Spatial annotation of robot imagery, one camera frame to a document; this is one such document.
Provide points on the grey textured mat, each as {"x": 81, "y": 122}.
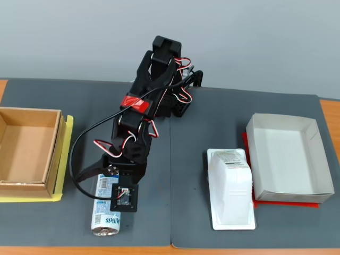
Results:
{"x": 53, "y": 225}
{"x": 199, "y": 119}

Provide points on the yellow paper sheet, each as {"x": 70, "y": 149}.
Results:
{"x": 69, "y": 132}

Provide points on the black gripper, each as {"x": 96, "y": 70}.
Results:
{"x": 111, "y": 168}

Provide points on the white plastic food package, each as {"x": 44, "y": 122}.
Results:
{"x": 231, "y": 191}

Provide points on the white paper box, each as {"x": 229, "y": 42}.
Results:
{"x": 281, "y": 156}

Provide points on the white blue drink can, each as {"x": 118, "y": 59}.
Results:
{"x": 105, "y": 220}

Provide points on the red paper sheet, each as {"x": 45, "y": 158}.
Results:
{"x": 287, "y": 205}

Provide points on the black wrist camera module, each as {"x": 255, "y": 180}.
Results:
{"x": 125, "y": 197}

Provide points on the brown cardboard box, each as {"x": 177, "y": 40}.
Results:
{"x": 26, "y": 148}

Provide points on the red tape strip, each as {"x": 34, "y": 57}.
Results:
{"x": 134, "y": 103}

